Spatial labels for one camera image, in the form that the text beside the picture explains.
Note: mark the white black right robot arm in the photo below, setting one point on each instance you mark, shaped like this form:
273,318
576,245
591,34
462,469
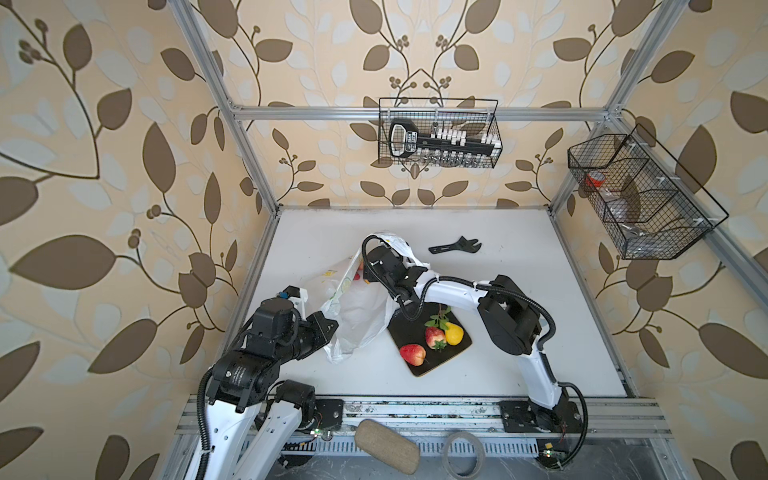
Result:
516,324

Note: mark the black socket set holder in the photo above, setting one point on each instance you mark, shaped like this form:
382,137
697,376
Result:
405,140

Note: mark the black adjustable wrench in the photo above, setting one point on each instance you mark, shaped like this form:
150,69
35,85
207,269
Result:
462,244

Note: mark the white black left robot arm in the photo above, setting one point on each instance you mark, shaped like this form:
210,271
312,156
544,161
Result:
246,414

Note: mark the grey tape roll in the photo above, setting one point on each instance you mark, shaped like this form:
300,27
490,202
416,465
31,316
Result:
463,444

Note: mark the black square plate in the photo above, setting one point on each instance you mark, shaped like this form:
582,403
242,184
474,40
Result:
403,332

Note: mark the beige sponge block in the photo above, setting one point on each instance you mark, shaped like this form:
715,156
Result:
388,446

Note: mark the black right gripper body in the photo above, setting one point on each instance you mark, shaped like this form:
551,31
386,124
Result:
372,277

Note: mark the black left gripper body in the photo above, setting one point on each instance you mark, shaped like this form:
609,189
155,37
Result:
301,344

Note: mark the small yellow fake lemon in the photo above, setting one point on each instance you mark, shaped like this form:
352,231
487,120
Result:
454,333

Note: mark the black wire basket back wall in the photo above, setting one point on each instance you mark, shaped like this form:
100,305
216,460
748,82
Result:
475,116

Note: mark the clear bottle red cap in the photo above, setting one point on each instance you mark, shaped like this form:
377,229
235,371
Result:
610,206

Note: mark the white plastic bag lemon print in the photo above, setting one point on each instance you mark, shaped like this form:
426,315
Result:
362,309

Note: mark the black wire basket right wall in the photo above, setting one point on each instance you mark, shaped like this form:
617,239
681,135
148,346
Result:
670,208

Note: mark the green leafy sprig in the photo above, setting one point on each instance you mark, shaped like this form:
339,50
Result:
440,320

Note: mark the black wire basket wall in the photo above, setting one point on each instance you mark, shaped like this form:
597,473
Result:
670,208
475,116

